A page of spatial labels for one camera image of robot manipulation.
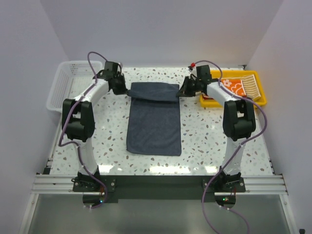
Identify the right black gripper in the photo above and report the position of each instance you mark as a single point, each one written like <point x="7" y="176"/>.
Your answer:
<point x="184" y="91"/>

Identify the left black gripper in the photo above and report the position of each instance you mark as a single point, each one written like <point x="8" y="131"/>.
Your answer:
<point x="123" y="90"/>

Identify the orange white patterned cloth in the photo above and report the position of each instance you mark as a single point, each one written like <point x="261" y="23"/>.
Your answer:
<point x="235" y="86"/>

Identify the dark grey towel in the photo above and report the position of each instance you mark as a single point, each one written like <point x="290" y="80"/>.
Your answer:
<point x="154" y="126"/>

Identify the yellow striped Doraemon towel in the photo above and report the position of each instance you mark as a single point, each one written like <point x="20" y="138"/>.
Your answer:
<point x="250" y="87"/>

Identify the red patterned towel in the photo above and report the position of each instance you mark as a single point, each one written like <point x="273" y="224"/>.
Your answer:
<point x="206" y="97"/>

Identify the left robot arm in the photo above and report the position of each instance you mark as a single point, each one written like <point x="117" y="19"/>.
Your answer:
<point x="78" y="121"/>

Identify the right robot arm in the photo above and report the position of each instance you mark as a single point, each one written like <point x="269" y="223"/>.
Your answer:
<point x="238" y="117"/>

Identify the yellow plastic tray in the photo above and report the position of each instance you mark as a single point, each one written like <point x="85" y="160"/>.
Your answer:
<point x="236" y="74"/>

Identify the white plastic laundry basket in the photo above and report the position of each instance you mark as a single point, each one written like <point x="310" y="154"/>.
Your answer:
<point x="71" y="79"/>

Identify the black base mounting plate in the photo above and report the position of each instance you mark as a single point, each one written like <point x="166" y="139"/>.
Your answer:
<point x="113" y="188"/>

